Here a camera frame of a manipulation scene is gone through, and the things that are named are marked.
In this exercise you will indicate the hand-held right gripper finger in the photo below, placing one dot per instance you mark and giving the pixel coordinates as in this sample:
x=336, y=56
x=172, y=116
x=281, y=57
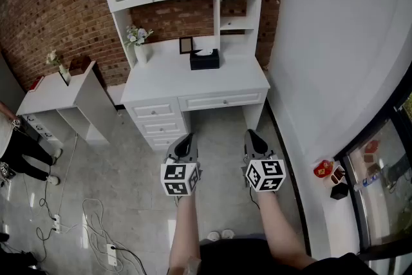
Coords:
x=248, y=141
x=260, y=143

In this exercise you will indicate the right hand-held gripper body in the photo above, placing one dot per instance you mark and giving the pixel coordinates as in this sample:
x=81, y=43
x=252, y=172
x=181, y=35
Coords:
x=265, y=174

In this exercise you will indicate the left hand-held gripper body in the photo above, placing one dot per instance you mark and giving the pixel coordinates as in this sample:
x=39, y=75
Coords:
x=178, y=178

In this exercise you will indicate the black tissue box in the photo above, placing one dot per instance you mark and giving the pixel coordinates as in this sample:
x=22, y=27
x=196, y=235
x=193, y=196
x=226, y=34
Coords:
x=204, y=62

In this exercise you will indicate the white tissue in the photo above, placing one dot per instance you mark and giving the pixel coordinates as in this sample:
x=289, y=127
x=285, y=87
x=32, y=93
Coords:
x=204, y=52

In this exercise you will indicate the person's right forearm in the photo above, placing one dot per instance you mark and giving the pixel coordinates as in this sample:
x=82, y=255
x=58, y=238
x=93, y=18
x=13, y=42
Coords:
x=280, y=228

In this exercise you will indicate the person's left forearm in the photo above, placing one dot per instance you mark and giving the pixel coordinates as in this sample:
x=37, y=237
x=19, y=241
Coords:
x=184, y=228

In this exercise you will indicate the small black box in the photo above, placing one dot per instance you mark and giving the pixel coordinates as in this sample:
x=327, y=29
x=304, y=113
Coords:
x=339, y=191

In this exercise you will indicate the brown box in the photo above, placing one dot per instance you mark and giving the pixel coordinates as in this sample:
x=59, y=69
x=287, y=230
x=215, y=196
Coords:
x=80, y=65

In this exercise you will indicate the red pouch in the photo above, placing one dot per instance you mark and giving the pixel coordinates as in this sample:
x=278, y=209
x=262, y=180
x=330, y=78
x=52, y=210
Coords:
x=323, y=169

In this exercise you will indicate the white desk with drawers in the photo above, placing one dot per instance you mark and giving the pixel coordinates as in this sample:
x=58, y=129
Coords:
x=180, y=80

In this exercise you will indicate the person's white shoes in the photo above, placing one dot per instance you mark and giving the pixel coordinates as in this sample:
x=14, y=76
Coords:
x=220, y=234

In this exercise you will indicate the white desk organiser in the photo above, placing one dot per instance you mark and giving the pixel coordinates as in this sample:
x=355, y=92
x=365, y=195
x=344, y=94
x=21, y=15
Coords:
x=336, y=174

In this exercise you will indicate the person's black clothing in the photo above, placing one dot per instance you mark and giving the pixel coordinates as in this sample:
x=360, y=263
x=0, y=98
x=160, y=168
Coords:
x=257, y=257

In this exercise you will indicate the white vase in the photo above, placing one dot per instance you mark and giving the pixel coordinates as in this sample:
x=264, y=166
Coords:
x=141, y=54

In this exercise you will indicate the white power strip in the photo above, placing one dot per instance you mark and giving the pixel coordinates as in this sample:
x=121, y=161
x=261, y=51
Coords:
x=57, y=223
x=111, y=254

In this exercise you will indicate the plastic water bottle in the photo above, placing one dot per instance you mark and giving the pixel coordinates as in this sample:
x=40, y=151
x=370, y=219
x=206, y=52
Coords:
x=367, y=183

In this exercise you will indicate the pale flower bouquet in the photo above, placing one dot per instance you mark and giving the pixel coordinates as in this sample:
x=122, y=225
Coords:
x=137, y=35

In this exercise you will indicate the white side cabinet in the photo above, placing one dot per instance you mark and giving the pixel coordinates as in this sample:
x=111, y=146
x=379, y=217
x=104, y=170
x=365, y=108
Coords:
x=54, y=96

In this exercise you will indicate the small vase with flowers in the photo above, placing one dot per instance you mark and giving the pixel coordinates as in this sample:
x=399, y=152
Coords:
x=61, y=66

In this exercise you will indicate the red book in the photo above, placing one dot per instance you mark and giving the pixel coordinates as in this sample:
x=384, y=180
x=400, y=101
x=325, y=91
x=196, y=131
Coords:
x=36, y=83

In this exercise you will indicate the black window frame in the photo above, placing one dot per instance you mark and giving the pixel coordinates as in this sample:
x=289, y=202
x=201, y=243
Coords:
x=354, y=203

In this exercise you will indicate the dark picture frame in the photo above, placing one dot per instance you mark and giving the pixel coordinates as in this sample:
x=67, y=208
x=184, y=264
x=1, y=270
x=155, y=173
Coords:
x=186, y=45

